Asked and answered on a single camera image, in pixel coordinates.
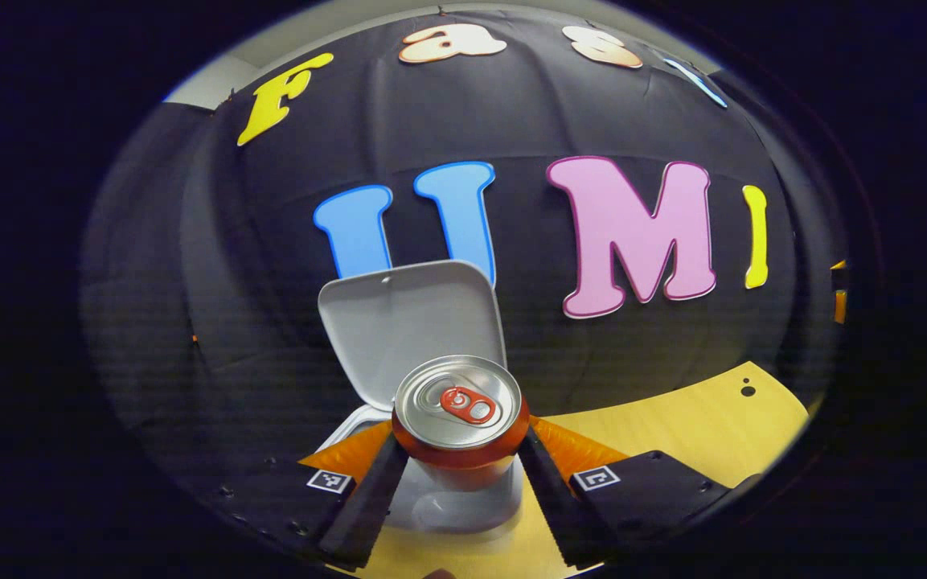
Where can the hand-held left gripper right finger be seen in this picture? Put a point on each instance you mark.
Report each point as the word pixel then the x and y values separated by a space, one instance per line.
pixel 547 498

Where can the red pop can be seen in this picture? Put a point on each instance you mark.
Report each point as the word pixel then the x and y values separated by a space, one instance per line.
pixel 463 458

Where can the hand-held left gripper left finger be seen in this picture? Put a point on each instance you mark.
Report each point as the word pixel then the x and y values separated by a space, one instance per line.
pixel 375 498

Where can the wooden desktop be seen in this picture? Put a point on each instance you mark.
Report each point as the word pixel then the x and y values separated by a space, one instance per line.
pixel 696 434

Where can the white desktop garbage bin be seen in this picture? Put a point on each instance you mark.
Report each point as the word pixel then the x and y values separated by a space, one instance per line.
pixel 407 322

